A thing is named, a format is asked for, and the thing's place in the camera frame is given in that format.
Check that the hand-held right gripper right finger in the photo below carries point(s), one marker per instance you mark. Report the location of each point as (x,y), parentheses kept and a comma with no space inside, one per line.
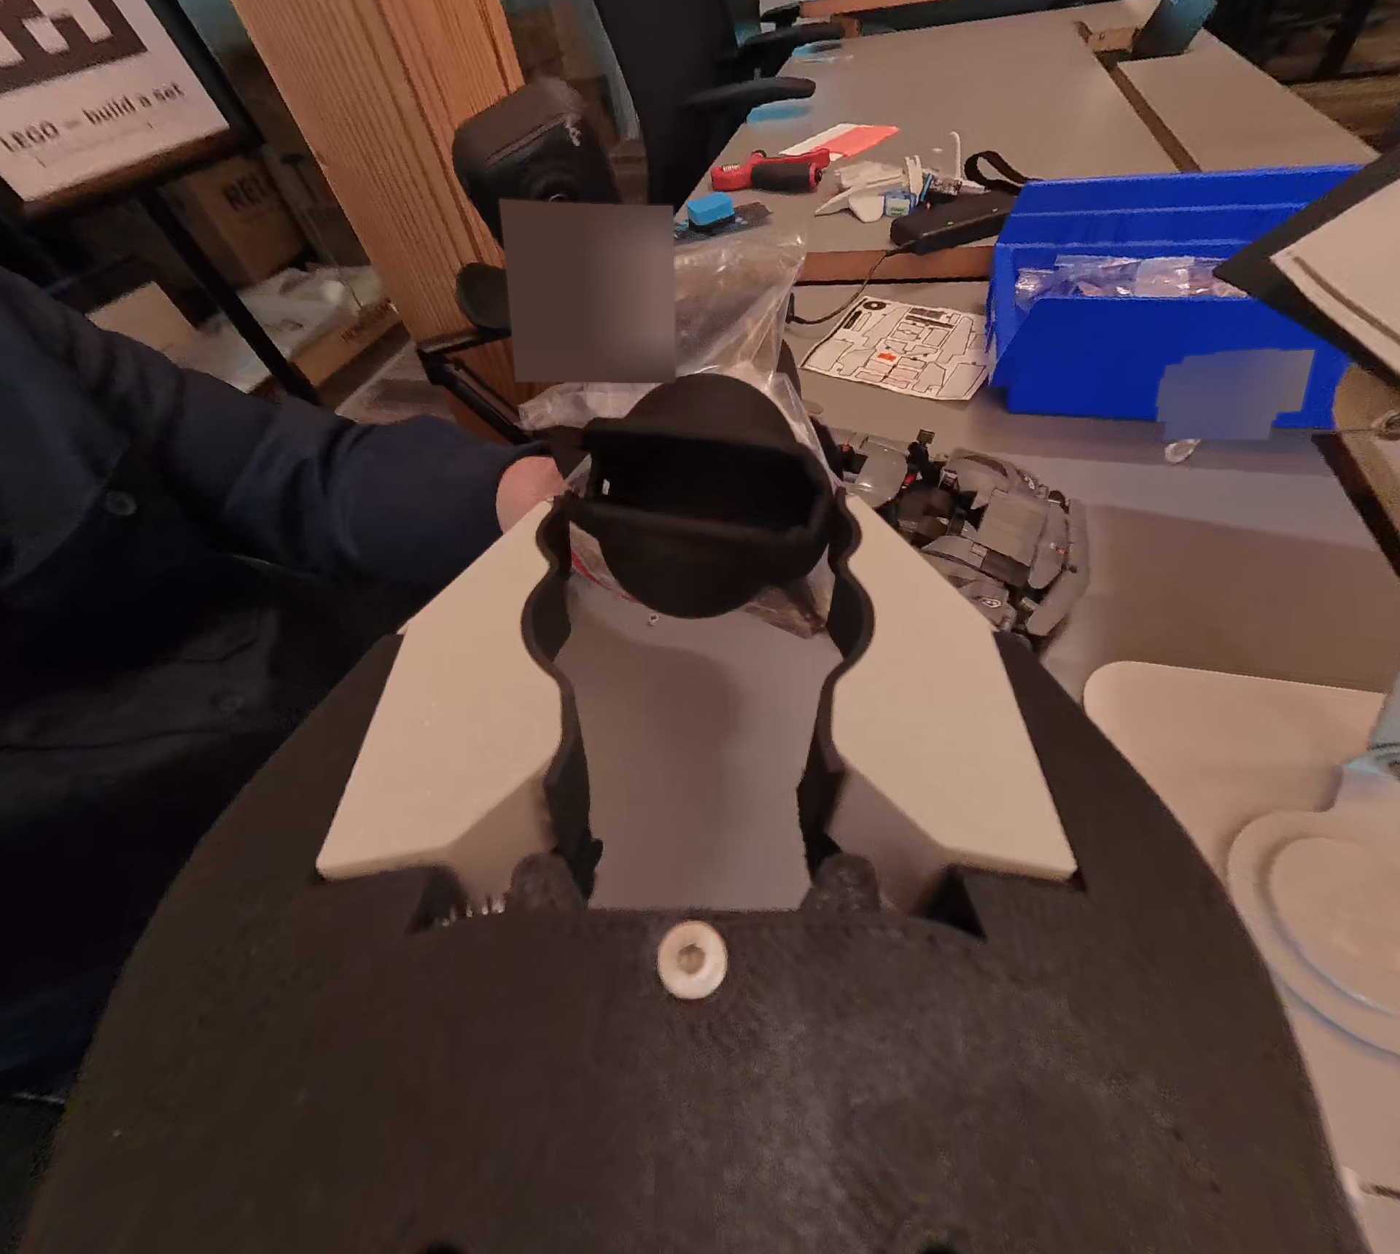
(940,730)

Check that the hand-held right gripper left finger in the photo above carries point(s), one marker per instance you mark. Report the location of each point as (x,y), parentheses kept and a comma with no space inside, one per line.
(447,730)

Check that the partly built lego car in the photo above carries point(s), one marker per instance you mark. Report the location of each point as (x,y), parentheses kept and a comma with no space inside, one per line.
(984,533)

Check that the clear bag of lego parts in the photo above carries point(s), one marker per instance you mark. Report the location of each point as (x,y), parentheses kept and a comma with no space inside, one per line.
(732,292)

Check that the black lego tyre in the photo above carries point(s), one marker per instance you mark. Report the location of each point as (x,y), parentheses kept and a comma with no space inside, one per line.
(700,499)

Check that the person's left forearm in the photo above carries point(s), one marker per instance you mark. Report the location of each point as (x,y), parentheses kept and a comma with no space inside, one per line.
(328,499)

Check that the person's left hand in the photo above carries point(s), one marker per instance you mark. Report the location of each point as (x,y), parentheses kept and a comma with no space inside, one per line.
(530,495)

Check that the small blue plastic part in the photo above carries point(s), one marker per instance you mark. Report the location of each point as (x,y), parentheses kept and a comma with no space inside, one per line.
(716,210)

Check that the brown cardboard box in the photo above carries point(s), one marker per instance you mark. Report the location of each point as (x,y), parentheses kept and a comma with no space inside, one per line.
(250,215)

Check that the red paper card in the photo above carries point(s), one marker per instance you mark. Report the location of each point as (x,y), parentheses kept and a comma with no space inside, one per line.
(847,140)

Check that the white book stand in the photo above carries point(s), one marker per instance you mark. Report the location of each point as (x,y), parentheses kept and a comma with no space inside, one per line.
(1257,784)

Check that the white folded paper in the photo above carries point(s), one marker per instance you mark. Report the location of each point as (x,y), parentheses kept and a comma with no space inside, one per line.
(875,189)

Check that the small blue edged gadget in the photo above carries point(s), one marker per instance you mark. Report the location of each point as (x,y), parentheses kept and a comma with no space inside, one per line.
(907,199)

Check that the blue plastic bin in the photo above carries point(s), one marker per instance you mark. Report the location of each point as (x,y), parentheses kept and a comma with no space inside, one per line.
(1093,380)

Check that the white sticker sheet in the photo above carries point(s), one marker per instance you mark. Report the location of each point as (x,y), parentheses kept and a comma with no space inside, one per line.
(896,346)

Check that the black power adapter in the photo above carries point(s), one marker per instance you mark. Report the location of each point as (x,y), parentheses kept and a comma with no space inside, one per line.
(950,221)

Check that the clear plastic bags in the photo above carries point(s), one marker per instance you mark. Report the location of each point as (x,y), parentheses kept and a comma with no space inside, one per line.
(1115,276)

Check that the framed tag sign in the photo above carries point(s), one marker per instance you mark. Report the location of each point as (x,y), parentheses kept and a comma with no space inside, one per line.
(65,18)

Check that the open instruction book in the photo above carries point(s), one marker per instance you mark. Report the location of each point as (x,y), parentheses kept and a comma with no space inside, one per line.
(1334,259)

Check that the wooden support post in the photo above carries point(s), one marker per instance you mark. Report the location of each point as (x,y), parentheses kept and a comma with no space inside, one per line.
(360,73)

